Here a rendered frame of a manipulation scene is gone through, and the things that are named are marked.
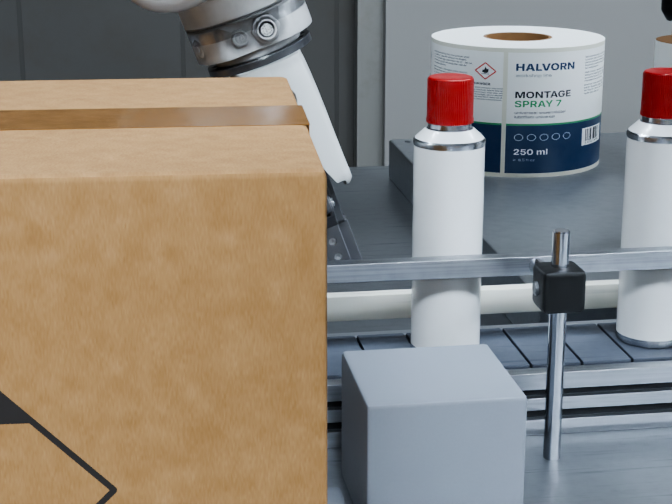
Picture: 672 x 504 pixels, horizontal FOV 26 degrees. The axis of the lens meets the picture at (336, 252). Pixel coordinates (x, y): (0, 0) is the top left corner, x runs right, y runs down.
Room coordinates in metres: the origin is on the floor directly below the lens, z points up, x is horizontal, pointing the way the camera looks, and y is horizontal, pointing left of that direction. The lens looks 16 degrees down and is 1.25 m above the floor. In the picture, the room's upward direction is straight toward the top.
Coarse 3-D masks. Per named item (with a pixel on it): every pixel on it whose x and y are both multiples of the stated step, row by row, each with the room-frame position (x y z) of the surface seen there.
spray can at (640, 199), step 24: (648, 72) 1.05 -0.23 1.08; (648, 96) 1.04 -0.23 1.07; (648, 120) 1.04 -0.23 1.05; (648, 144) 1.03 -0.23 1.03; (648, 168) 1.03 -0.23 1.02; (624, 192) 1.05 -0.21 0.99; (648, 192) 1.03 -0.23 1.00; (624, 216) 1.05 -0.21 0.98; (648, 216) 1.03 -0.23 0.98; (624, 240) 1.05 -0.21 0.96; (648, 240) 1.03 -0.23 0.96; (624, 288) 1.04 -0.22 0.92; (648, 288) 1.03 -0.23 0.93; (624, 312) 1.04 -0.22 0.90; (648, 312) 1.03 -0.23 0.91; (624, 336) 1.04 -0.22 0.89; (648, 336) 1.03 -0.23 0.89
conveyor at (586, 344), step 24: (336, 336) 1.05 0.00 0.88; (360, 336) 1.05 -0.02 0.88; (384, 336) 1.05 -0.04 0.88; (408, 336) 1.05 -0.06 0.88; (480, 336) 1.05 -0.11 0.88; (504, 336) 1.05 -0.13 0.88; (528, 336) 1.05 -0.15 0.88; (576, 336) 1.05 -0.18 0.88; (600, 336) 1.05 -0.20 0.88; (336, 360) 1.00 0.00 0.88; (504, 360) 1.00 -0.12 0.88; (528, 360) 1.00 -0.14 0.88; (576, 360) 1.00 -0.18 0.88; (600, 360) 1.00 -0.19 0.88; (624, 360) 1.00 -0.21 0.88; (648, 360) 1.01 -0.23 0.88
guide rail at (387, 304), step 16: (496, 288) 1.07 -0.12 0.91; (512, 288) 1.07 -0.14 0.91; (528, 288) 1.07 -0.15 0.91; (592, 288) 1.07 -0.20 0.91; (608, 288) 1.08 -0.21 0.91; (336, 304) 1.04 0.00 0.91; (352, 304) 1.05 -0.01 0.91; (368, 304) 1.05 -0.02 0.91; (384, 304) 1.05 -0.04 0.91; (400, 304) 1.05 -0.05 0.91; (496, 304) 1.06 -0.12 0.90; (512, 304) 1.06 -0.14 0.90; (528, 304) 1.07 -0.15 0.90; (592, 304) 1.07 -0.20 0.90; (608, 304) 1.08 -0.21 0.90; (336, 320) 1.04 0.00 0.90; (352, 320) 1.05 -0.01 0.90
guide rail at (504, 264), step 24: (336, 264) 0.97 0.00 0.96; (360, 264) 0.97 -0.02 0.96; (384, 264) 0.97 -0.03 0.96; (408, 264) 0.98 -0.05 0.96; (432, 264) 0.98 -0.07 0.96; (456, 264) 0.98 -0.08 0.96; (480, 264) 0.99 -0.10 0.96; (504, 264) 0.99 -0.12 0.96; (528, 264) 0.99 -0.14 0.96; (600, 264) 1.00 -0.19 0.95; (624, 264) 1.00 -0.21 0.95; (648, 264) 1.00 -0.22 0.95
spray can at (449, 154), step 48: (432, 96) 1.02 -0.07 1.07; (432, 144) 1.00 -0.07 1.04; (480, 144) 1.01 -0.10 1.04; (432, 192) 1.00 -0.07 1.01; (480, 192) 1.01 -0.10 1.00; (432, 240) 1.00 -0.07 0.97; (480, 240) 1.02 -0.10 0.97; (432, 288) 1.00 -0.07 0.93; (480, 288) 1.02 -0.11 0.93; (432, 336) 1.00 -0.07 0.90
